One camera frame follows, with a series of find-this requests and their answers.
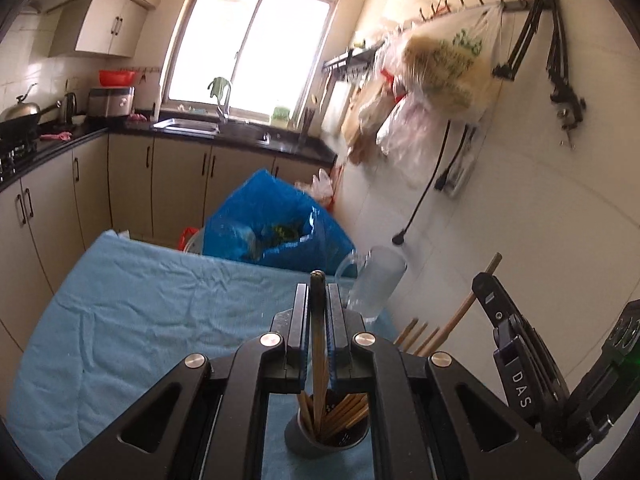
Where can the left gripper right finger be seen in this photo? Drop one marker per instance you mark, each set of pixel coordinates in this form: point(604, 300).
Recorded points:
point(361, 358)

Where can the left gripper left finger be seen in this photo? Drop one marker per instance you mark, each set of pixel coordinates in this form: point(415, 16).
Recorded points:
point(276, 361)

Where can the wooden chopstick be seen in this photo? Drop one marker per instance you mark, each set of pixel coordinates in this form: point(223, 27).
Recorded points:
point(414, 336)
point(305, 415)
point(405, 332)
point(443, 333)
point(317, 307)
point(333, 420)
point(427, 342)
point(355, 417)

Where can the kitchen sink faucet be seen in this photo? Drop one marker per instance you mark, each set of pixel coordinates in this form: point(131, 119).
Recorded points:
point(220, 91)

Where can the wooden chopstick in holder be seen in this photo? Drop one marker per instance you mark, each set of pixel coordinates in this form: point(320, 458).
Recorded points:
point(405, 332)
point(414, 336)
point(355, 417)
point(427, 342)

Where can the wooden chopstick on towel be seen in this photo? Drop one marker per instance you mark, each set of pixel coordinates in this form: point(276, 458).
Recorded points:
point(317, 307)
point(443, 333)

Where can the clear glass mug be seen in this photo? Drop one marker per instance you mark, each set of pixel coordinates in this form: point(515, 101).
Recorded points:
point(378, 273)

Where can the black perforated utensil holder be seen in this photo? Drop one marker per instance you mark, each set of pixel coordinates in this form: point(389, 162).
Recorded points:
point(298, 442)

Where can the blue plastic bag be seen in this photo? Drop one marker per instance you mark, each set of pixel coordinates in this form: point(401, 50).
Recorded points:
point(268, 222)

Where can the hanging plastic bags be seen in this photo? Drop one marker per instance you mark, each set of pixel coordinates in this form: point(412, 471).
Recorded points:
point(429, 76)

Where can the black wok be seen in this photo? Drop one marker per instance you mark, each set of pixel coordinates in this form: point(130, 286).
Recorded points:
point(19, 122)

